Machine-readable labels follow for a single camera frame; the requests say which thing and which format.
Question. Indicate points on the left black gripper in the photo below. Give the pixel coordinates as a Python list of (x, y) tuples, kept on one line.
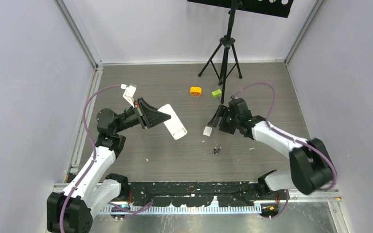
[(148, 116)]

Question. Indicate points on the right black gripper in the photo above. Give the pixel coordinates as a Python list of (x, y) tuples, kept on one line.
[(222, 111)]

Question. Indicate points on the white battery cover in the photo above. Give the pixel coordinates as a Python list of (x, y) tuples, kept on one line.
[(207, 131)]

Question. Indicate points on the white remote control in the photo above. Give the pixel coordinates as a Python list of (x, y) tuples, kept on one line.
[(174, 125)]

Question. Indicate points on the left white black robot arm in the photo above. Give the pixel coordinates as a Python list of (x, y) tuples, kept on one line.
[(73, 209)]

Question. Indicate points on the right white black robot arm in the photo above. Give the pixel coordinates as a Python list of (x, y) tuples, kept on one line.
[(310, 165)]

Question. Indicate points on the green block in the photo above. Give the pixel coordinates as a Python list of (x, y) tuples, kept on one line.
[(216, 93)]

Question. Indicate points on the orange yellow plastic object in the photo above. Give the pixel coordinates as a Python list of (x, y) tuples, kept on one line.
[(195, 91)]

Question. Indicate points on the black tripod stand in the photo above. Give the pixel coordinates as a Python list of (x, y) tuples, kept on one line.
[(228, 43)]

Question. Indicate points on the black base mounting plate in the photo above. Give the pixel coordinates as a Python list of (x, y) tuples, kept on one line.
[(197, 194)]

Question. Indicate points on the black perforated panel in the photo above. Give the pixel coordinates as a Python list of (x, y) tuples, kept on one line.
[(277, 8)]

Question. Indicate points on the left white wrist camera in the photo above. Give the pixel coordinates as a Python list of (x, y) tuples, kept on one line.
[(128, 94)]

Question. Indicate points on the aluminium frame rail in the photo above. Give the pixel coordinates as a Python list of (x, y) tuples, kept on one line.
[(295, 196)]

